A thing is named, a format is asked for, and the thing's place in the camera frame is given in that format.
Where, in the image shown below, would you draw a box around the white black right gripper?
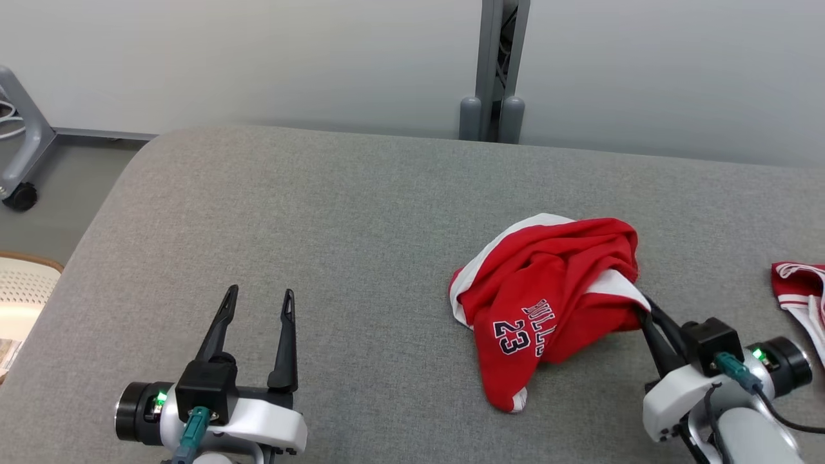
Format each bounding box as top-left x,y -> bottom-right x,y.
638,295 -> 813,442

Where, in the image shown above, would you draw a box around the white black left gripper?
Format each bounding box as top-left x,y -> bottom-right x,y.
115,285 -> 308,455

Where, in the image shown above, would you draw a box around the red number 23 shorts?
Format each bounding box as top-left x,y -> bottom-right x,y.
449,213 -> 652,413

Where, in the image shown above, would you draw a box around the red white-sleeved jersey shirt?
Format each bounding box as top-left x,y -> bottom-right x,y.
772,261 -> 825,368

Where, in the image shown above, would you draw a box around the cream perforated laundry basket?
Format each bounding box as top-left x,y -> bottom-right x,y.
0,251 -> 65,387

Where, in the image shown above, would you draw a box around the paper label in basket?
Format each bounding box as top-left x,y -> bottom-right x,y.
0,338 -> 23,378

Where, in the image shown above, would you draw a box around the white partition panel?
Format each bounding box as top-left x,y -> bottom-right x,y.
0,0 -> 484,141
519,0 -> 825,169

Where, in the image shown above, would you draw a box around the black caster wheel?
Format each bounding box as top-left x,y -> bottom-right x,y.
2,182 -> 38,212

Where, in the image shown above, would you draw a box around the grey partition foot leg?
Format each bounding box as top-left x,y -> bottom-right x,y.
0,64 -> 57,211

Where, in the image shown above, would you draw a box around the teal-plug right camera cable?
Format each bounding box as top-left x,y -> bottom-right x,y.
714,352 -> 825,434

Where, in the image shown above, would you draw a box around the teal-plug camera cable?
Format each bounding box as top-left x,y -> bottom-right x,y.
714,352 -> 825,434
169,406 -> 212,464

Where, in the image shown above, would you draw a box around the teal-plug left camera cable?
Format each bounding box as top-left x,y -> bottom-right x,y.
169,406 -> 212,464

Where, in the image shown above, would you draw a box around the white floor cable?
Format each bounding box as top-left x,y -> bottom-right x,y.
0,100 -> 25,140

